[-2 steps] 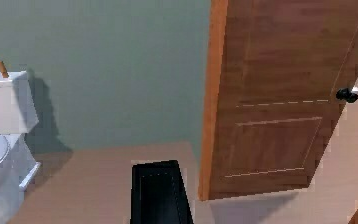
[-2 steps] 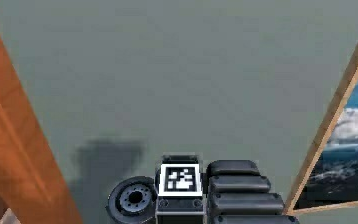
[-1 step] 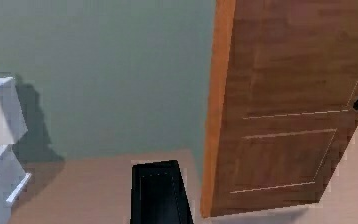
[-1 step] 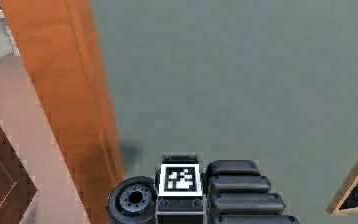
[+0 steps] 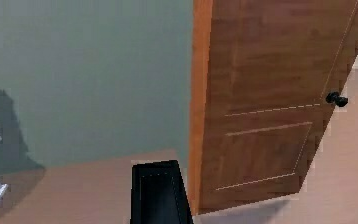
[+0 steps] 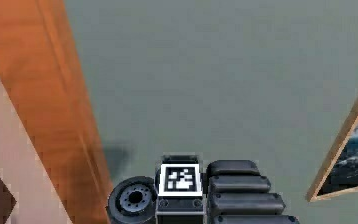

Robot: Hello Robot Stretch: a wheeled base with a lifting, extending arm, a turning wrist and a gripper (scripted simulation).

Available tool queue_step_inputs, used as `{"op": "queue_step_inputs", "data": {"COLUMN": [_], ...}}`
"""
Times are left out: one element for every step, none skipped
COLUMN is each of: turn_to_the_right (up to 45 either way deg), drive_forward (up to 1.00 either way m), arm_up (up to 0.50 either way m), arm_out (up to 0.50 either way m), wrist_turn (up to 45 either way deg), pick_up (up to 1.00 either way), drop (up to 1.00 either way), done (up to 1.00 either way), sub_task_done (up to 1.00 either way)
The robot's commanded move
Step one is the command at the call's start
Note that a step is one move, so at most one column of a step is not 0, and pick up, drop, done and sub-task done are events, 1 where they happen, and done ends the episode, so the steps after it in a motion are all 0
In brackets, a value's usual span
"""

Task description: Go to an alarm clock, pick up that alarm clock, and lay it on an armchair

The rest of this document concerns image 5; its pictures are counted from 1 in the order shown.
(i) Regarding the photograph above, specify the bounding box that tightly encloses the brown wooden room door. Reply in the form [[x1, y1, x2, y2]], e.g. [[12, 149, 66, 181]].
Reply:
[[188, 0, 358, 216]]

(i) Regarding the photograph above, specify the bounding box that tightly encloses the black door handle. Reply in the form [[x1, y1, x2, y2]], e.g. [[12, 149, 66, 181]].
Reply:
[[325, 91, 349, 108]]

